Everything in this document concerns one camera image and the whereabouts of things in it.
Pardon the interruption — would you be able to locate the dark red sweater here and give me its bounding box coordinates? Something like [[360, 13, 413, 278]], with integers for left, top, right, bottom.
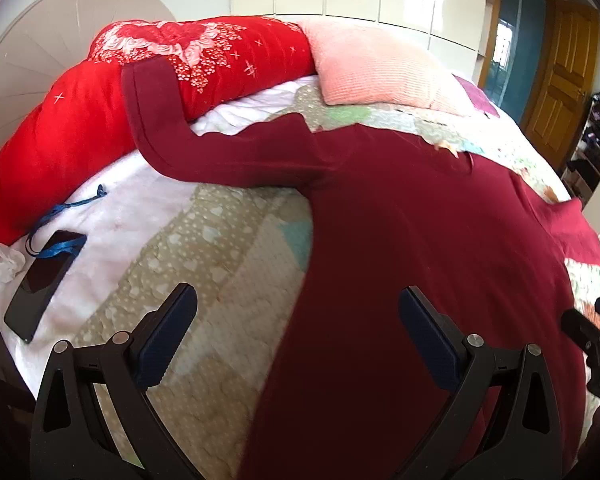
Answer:
[[133, 68, 600, 479]]

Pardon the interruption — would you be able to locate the black smartphone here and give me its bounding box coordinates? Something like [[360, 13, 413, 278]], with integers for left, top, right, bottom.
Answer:
[[4, 231, 87, 344]]

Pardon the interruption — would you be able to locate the white crumpled tissue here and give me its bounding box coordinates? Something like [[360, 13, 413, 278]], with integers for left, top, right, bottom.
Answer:
[[0, 243, 27, 284]]

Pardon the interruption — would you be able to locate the cluttered shelf rack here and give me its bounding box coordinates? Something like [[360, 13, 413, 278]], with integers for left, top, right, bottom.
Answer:
[[562, 92, 600, 205]]

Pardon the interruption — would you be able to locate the white blanket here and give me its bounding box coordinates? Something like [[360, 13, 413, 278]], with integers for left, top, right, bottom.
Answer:
[[0, 75, 322, 400]]

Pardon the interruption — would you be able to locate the patchwork quilted bedspread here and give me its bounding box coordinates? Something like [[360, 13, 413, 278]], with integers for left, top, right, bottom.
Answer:
[[76, 86, 600, 479]]

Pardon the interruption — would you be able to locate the wooden door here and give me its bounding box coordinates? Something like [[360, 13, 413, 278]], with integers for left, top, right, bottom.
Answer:
[[522, 1, 600, 171]]

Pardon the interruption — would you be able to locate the purple cloth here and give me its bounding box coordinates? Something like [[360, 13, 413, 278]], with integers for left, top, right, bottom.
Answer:
[[455, 75, 500, 117]]

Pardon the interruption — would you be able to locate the red floral quilt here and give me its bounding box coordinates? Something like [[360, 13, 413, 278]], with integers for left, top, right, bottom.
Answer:
[[0, 16, 315, 245]]

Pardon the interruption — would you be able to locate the pink textured pillow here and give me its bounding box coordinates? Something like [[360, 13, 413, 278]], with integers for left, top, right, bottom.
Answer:
[[299, 18, 474, 116]]

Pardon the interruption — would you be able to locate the beige round headboard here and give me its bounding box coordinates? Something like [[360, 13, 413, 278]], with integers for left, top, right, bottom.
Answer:
[[0, 0, 174, 147]]

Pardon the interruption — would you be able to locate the blue lanyard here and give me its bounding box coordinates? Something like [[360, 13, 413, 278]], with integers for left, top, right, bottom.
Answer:
[[24, 183, 109, 260]]

